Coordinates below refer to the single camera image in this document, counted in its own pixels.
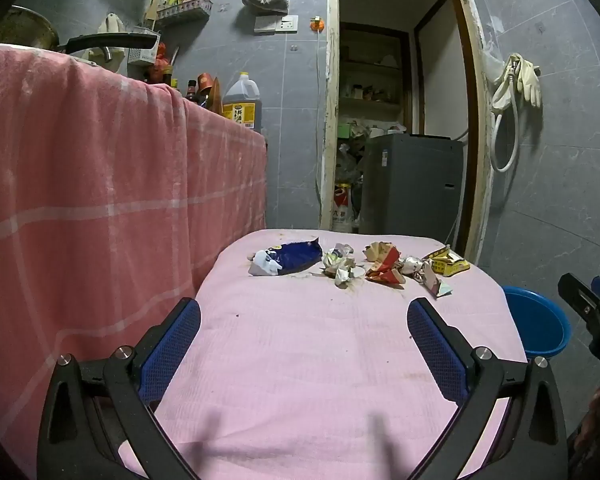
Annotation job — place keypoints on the wooden spatula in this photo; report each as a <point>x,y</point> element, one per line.
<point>153,10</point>

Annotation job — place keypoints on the wall socket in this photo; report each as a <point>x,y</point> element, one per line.
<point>277,24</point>

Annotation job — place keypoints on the cream rubber gloves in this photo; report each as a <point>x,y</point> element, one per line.
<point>527,80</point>

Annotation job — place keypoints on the orange wall hook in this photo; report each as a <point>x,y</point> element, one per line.
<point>316,24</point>

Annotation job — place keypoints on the pink plaid towel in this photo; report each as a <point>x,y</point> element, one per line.
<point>80,185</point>

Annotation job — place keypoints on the large cooking oil bottle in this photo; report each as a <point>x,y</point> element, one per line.
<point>242,102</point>

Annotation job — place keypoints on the yellow packet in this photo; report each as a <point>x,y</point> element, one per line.
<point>450,262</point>

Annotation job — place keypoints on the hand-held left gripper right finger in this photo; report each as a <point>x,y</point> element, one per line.
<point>435,350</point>

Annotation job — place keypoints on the white wrapper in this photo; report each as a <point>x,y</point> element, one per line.
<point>341,264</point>

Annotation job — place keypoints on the grey washing machine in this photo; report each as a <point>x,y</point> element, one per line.
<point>415,190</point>

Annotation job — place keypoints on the white utensil holder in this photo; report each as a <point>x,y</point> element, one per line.
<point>142,45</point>

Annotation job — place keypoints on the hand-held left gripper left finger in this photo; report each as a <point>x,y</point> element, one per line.
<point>172,350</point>

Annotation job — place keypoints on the blue plastic basin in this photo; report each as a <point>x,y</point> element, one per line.
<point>535,320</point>

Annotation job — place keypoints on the white red rice bag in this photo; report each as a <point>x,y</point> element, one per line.
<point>344,210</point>

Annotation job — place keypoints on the wall rack with seasoning packets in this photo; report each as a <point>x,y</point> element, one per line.
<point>185,7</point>

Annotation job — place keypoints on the silver wrapper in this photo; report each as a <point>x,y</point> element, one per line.
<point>412,266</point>

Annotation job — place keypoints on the pile of bags and boxes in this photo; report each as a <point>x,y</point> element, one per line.
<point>350,160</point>

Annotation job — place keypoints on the pink floral blanket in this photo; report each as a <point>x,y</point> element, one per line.
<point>305,360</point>

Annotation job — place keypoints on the blue snack bag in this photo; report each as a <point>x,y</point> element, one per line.
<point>295,256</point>

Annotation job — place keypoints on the white pink paper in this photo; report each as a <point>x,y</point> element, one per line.
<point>436,284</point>

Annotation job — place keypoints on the wooden door frame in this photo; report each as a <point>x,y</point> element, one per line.
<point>330,110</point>

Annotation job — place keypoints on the storage shelf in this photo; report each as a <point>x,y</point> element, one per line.
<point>370,101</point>

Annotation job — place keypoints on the red beige paper carton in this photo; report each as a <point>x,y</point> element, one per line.
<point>384,262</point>

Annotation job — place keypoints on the beige rag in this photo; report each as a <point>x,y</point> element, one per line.
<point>112,30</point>

